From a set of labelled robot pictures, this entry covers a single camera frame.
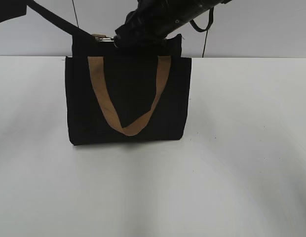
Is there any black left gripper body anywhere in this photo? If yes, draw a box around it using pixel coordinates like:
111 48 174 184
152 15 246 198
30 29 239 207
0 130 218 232
0 0 34 19

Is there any silver zipper pull with ring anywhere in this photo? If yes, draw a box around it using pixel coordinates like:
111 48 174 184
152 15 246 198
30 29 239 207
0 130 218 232
95 35 114 42

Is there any black bag with tan handles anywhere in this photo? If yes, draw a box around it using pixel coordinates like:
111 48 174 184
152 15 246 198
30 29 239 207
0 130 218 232
28 1 192 146

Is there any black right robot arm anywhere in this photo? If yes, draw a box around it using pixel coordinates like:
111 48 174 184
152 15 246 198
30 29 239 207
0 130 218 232
114 0 230 48

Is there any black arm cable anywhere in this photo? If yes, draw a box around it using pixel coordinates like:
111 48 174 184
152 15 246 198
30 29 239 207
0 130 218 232
189 6 215 32

